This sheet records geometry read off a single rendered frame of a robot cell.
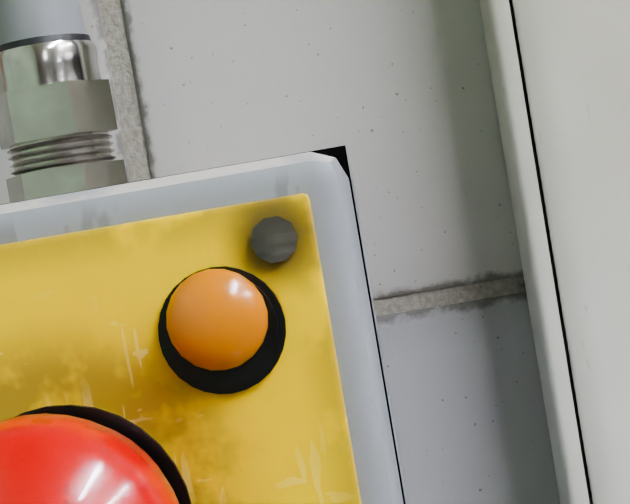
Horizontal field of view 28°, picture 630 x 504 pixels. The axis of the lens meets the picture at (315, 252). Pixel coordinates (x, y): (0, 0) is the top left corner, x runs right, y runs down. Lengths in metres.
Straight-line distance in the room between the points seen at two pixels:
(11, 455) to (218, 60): 0.11
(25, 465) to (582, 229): 0.12
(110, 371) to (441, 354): 0.09
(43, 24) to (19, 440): 0.08
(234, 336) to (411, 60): 0.10
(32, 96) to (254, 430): 0.07
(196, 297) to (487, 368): 0.10
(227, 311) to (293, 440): 0.02
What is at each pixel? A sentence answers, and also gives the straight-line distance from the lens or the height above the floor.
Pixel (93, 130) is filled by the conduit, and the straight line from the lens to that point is 0.22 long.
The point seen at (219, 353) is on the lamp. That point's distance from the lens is 0.18.
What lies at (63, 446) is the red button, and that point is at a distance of 0.17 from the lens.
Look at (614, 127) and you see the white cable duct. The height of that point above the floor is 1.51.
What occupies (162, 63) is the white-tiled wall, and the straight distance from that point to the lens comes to 0.26.
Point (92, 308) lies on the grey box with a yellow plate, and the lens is 0.19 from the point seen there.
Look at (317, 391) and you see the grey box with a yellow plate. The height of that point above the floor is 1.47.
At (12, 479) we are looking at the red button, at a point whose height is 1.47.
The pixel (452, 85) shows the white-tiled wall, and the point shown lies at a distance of 0.26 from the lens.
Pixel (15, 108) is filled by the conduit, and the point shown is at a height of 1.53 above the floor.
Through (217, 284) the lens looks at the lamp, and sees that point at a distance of 0.18.
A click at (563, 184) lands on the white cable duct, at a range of 0.24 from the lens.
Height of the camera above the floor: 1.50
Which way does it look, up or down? 3 degrees down
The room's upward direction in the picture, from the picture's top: 10 degrees counter-clockwise
